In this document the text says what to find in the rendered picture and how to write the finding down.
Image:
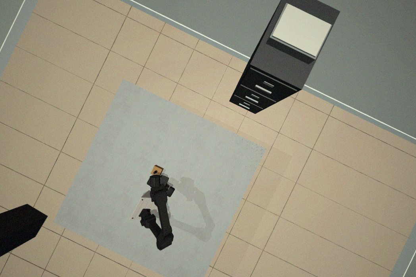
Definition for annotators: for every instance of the tan wooden block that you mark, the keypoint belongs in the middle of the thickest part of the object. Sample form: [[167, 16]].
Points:
[[158, 169]]

